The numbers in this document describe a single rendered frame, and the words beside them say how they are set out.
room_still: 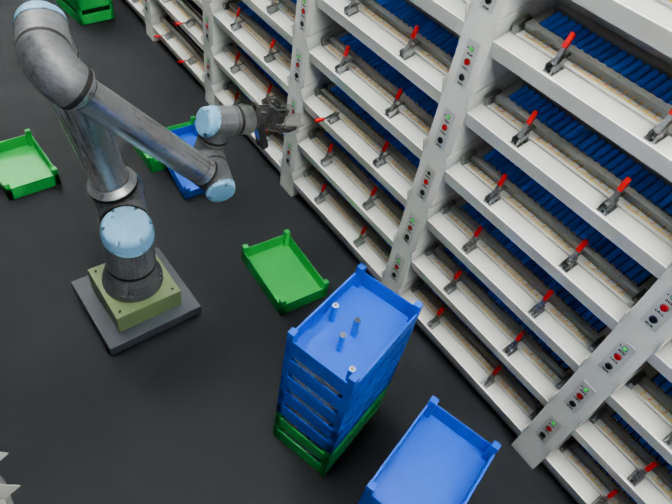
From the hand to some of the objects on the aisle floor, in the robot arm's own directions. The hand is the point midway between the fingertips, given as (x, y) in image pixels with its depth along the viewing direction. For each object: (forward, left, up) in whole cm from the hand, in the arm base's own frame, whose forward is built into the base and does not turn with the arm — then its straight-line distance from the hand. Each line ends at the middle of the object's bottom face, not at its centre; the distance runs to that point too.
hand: (298, 122), depth 192 cm
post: (-5, -125, -44) cm, 132 cm away
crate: (-57, +91, -62) cm, 124 cm away
